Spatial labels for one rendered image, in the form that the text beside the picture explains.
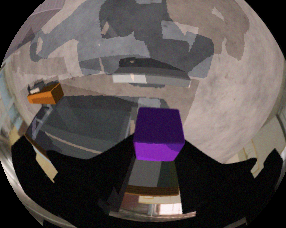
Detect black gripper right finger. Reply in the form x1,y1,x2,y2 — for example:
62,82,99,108
174,139,258,214

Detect small purple block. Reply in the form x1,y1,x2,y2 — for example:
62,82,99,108
132,106,186,162

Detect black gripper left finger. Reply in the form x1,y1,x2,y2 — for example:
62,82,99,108
47,133,136,213

